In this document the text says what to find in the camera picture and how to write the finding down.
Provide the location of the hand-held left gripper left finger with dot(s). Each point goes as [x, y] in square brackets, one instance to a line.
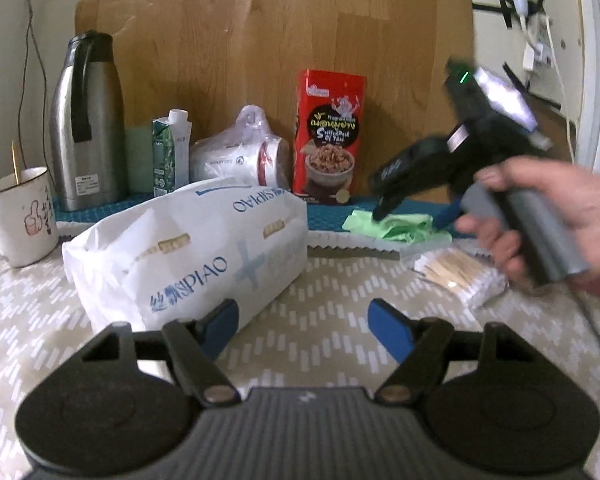
[221, 324]

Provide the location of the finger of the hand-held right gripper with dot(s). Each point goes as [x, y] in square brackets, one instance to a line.
[384, 207]
[447, 216]

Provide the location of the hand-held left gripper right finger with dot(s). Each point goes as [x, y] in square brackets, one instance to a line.
[387, 327]

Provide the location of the light green cloth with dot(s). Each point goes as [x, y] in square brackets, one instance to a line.
[405, 227]

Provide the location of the white tissue pack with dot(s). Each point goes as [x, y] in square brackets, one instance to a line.
[180, 255]

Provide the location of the person's right hand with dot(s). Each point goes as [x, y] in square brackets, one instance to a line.
[585, 210]

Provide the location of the pack of toothpicks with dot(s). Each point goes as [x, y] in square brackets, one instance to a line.
[455, 272]

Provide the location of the beige patterned tablecloth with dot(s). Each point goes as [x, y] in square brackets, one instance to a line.
[330, 280]

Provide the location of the red snack box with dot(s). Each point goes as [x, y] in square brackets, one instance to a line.
[330, 140]

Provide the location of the plastic-wrapped paper cups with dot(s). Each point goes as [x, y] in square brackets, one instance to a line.
[230, 160]

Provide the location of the green white milk carton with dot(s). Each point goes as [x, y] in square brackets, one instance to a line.
[167, 160]

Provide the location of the pale green container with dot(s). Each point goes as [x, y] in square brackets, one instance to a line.
[140, 160]

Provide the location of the wooden board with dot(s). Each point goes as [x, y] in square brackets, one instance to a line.
[280, 35]

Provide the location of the stainless steel thermos jug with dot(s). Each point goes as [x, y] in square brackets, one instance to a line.
[80, 150]

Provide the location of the white enamel mug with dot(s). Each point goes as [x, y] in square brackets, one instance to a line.
[22, 220]

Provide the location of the stick in mug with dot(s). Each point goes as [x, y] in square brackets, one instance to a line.
[16, 162]

